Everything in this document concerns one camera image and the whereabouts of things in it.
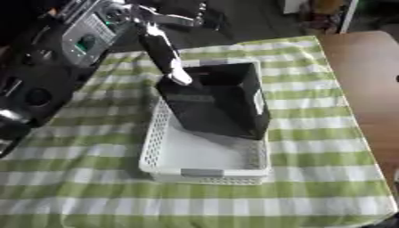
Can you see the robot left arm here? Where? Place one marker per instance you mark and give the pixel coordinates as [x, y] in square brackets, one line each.
[47, 68]

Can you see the black box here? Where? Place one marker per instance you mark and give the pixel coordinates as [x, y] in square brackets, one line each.
[218, 104]

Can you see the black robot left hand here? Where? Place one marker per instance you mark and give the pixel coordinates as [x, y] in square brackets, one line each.
[160, 50]

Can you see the white perforated plastic basket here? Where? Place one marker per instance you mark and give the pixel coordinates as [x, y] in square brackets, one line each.
[202, 154]

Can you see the white upright post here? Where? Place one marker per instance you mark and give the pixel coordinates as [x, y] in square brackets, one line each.
[348, 16]

